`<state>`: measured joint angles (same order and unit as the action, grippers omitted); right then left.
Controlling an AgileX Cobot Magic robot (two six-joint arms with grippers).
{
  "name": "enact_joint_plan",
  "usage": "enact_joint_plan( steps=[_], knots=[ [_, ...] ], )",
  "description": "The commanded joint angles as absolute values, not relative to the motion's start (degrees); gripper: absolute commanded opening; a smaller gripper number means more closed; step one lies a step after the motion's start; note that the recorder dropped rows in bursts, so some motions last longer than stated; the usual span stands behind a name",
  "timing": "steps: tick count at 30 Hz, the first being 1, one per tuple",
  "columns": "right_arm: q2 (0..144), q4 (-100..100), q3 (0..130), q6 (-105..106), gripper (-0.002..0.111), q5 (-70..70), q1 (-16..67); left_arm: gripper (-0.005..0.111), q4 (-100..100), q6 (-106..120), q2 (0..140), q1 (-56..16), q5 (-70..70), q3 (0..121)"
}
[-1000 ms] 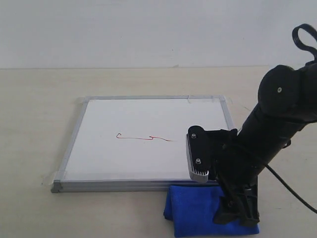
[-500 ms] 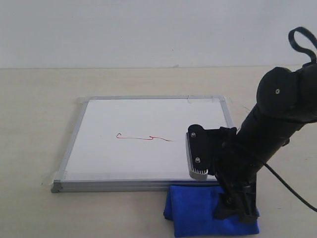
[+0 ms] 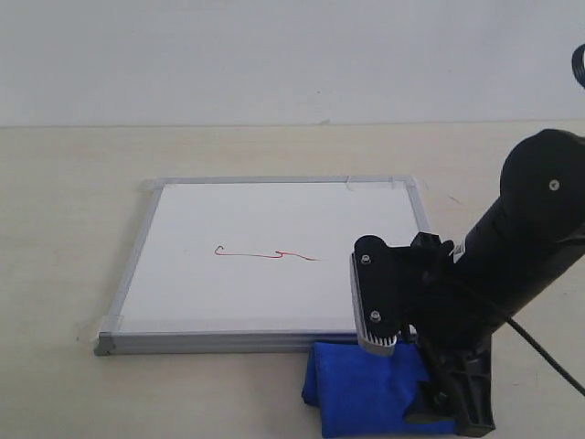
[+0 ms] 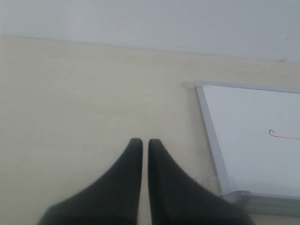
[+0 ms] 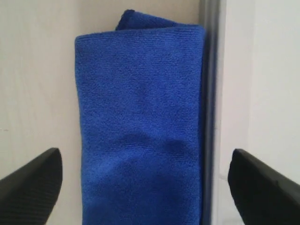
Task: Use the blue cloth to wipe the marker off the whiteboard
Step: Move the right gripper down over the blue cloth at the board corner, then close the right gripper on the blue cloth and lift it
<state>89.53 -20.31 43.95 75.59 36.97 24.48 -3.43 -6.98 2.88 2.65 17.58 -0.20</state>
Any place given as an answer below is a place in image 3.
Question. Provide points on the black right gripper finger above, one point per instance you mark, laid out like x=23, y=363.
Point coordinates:
x=431, y=404
x=471, y=377

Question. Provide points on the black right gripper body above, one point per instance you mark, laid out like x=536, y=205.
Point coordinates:
x=437, y=306

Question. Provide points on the blue cloth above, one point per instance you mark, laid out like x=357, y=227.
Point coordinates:
x=359, y=393

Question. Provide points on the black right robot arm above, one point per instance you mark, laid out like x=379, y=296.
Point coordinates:
x=527, y=239

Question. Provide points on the white dry-erase board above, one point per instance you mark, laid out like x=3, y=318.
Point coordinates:
x=251, y=264

